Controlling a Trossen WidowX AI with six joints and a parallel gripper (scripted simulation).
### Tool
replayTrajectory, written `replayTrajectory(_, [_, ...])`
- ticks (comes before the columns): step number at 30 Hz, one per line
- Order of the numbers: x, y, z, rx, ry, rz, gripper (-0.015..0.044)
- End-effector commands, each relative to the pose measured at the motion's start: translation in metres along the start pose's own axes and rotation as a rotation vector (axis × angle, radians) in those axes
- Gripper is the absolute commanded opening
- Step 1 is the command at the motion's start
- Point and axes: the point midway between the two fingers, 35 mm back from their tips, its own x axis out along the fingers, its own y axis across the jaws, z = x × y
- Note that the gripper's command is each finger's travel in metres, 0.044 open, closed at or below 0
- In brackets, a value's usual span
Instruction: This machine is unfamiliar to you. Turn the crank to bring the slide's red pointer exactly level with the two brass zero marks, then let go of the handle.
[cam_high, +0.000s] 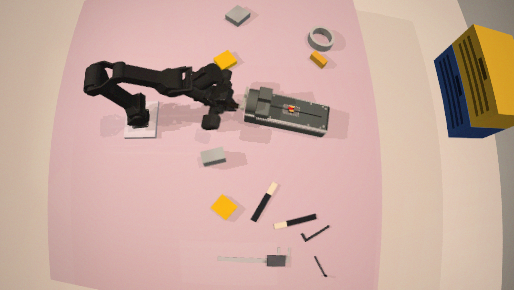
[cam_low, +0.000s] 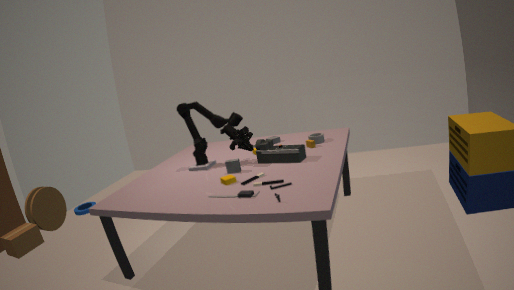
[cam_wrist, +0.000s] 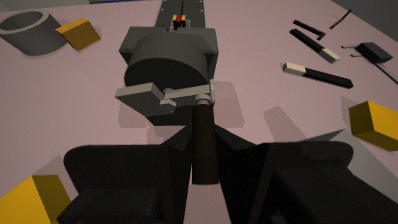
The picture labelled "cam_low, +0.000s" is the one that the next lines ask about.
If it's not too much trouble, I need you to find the dark grey hollow cylinder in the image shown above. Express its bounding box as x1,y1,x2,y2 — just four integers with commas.
308,133,324,144

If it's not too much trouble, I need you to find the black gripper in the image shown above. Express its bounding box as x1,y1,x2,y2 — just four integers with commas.
229,129,254,151

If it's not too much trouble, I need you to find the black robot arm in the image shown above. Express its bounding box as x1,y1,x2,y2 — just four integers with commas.
177,101,249,166

